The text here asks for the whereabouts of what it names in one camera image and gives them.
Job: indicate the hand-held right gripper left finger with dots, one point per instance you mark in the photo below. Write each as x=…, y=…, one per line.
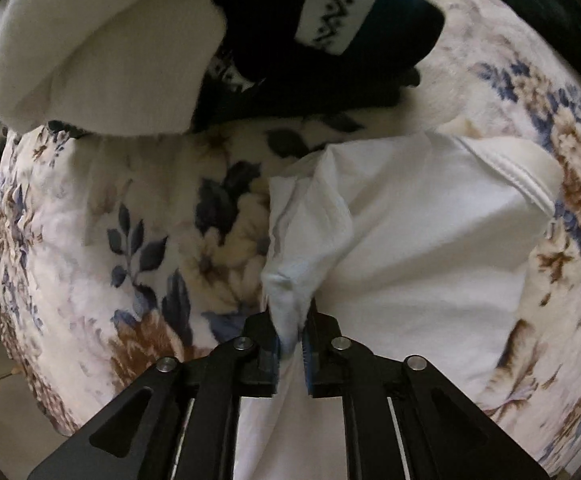
x=265, y=360

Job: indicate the dark patterned knit sweater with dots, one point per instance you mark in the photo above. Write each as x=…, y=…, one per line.
x=320, y=50

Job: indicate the floral fleece blanket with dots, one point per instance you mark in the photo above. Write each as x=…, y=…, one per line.
x=120, y=240

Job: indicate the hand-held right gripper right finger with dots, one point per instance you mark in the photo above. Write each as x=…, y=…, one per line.
x=310, y=360

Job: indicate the white t-shirt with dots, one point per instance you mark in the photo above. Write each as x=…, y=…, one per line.
x=420, y=260

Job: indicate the white fleece garment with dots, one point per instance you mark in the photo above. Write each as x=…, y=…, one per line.
x=100, y=45

